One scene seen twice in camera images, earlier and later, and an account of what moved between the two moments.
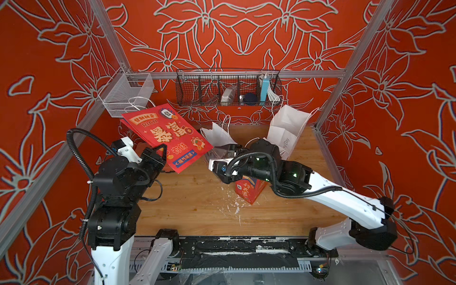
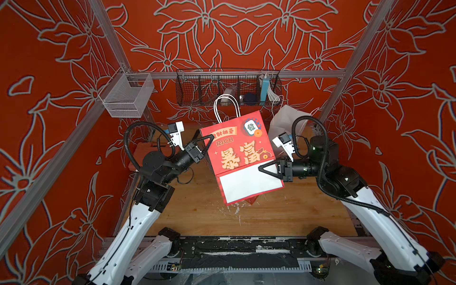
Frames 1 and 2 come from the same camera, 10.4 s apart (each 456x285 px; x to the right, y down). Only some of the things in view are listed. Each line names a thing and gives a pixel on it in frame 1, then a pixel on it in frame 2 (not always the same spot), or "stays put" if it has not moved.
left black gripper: (150, 154) → (197, 154)
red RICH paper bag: (164, 124) → (240, 147)
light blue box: (265, 85) stays put
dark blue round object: (250, 99) stays put
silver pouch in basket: (228, 94) stays put
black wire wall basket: (228, 87) stays put
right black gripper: (224, 179) → (288, 170)
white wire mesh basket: (126, 92) stays put
